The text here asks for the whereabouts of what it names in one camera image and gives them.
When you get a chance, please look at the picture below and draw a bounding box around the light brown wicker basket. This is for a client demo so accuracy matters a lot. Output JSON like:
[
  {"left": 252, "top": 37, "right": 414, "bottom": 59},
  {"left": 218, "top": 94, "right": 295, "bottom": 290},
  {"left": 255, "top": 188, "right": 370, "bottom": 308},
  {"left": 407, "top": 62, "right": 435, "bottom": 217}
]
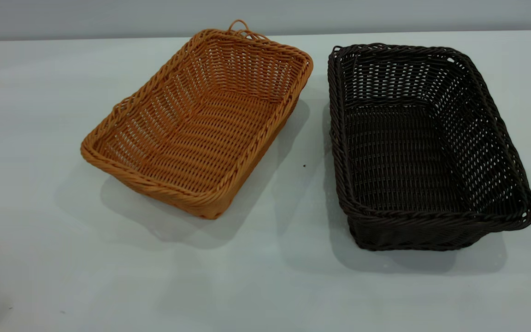
[{"left": 80, "top": 19, "right": 314, "bottom": 220}]

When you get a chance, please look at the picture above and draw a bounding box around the dark brown wicker basket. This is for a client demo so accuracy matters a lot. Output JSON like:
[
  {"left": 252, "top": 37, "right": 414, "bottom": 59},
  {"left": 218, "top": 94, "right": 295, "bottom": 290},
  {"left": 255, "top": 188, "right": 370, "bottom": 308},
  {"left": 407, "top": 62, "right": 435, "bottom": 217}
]
[{"left": 327, "top": 43, "right": 531, "bottom": 252}]

